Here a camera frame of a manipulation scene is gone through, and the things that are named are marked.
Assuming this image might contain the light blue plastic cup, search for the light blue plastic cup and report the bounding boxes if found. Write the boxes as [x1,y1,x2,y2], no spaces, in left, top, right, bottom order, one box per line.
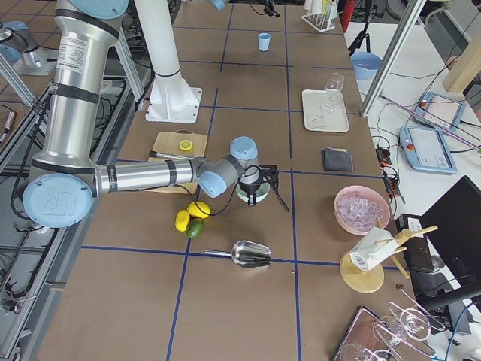
[258,32,271,52]

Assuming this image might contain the steel ice scoop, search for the steel ice scoop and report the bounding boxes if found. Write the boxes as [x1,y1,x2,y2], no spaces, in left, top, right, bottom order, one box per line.
[204,240,271,268]

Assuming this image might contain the cream bear serving tray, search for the cream bear serving tray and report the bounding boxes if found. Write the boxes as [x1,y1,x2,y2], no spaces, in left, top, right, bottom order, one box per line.
[301,89,349,133]

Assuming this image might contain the lemon half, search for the lemon half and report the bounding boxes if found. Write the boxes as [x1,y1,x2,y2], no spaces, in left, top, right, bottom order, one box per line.
[179,139,194,152]

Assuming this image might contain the pink bowl of ice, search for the pink bowl of ice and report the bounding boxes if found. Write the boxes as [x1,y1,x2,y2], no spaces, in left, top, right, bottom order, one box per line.
[334,185,391,235]

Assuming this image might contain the wooden mug tree stand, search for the wooden mug tree stand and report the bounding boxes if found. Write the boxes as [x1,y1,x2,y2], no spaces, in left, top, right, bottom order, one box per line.
[340,226,438,293]

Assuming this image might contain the green lime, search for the green lime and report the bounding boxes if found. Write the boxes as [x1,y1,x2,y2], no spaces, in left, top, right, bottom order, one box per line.
[186,218,205,238]

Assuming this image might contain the large blue bowl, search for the large blue bowl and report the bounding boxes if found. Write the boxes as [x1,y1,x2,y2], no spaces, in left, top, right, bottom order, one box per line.
[350,52,382,80]

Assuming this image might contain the black camera tripod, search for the black camera tripod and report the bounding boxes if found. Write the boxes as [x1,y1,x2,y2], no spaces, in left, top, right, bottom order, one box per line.
[348,0,377,56]

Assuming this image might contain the brown paper table mat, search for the brown paper table mat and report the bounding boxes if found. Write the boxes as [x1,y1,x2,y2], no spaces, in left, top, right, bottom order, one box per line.
[36,2,404,360]

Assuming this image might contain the black computer monitor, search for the black computer monitor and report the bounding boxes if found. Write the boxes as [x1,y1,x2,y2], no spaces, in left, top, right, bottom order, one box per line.
[408,174,481,311]

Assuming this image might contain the yellow lemon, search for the yellow lemon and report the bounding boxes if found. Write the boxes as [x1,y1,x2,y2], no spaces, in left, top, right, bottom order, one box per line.
[174,210,190,232]
[187,201,211,219]

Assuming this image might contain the wooden cutting board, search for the wooden cutting board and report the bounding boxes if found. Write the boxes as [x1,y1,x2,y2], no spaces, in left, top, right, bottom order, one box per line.
[138,131,209,196]

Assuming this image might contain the mint green bowl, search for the mint green bowl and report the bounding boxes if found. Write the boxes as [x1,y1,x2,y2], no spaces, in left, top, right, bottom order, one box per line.
[235,183,270,203]

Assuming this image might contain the white wire cup rack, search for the white wire cup rack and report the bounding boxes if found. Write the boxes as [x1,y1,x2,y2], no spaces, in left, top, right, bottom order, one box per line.
[301,0,337,33]

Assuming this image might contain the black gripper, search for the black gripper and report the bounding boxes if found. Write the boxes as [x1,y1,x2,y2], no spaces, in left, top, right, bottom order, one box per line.
[239,165,278,206]
[262,0,280,17]

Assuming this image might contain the blue teach pendant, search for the blue teach pendant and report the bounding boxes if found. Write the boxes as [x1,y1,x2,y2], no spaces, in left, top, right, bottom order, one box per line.
[415,91,466,132]
[399,126,458,174]

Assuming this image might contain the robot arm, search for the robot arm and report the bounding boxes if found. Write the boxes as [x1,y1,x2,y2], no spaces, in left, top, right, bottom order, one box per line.
[210,0,280,18]
[22,1,270,228]

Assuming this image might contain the white mug on stand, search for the white mug on stand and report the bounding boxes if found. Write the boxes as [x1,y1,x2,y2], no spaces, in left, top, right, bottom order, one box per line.
[349,227,398,272]

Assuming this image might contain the upside down wine glasses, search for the upside down wine glasses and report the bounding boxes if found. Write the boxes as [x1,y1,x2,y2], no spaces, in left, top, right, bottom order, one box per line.
[333,297,446,360]

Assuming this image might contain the clear wine glass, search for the clear wine glass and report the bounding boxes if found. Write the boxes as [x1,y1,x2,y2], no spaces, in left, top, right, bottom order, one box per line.
[321,73,344,114]

